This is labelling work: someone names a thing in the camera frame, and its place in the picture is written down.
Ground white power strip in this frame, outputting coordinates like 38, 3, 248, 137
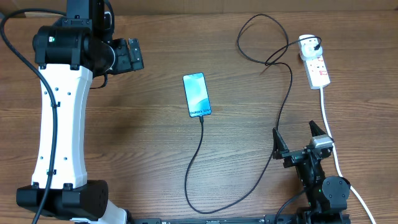
303, 56, 330, 90

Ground white power strip cord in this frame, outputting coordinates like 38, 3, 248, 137
319, 86, 377, 224

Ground blue Galaxy smartphone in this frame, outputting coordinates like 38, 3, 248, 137
182, 73, 212, 118

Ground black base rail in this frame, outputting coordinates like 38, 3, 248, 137
124, 213, 351, 224

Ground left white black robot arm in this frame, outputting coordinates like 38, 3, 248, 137
16, 1, 144, 223

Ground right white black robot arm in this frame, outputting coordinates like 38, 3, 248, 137
271, 121, 351, 224

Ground white charger plug adapter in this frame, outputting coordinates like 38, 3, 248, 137
298, 34, 323, 61

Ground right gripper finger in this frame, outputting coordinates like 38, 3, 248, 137
272, 128, 289, 159
309, 120, 326, 137

